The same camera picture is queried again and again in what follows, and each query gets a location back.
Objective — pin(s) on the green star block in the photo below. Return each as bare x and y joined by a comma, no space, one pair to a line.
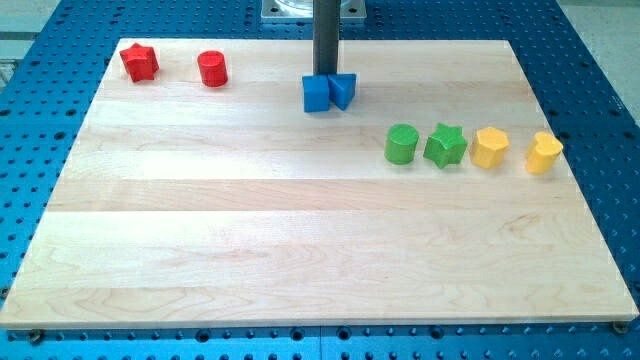
445,146

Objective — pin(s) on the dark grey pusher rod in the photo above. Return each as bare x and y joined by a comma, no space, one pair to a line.
326,26

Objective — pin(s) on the light wooden board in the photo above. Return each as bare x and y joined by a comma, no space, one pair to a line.
182,205

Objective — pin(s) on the silver robot mounting plate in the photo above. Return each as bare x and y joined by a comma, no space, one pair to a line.
285,10

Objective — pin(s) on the blue triangle block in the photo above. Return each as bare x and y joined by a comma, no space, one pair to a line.
342,88

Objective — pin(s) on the green cylinder block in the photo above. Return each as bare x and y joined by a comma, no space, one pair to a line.
401,142

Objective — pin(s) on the yellow heart block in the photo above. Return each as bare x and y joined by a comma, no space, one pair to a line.
542,153

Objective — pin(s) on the red star block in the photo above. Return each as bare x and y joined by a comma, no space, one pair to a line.
140,62

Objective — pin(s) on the yellow hexagon block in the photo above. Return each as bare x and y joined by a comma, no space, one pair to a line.
489,147

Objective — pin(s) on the blue cube block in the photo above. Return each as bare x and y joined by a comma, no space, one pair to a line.
316,93

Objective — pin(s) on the red cylinder block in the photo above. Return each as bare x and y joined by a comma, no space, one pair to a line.
212,67

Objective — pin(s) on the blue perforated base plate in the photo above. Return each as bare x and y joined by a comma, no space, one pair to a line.
49,94

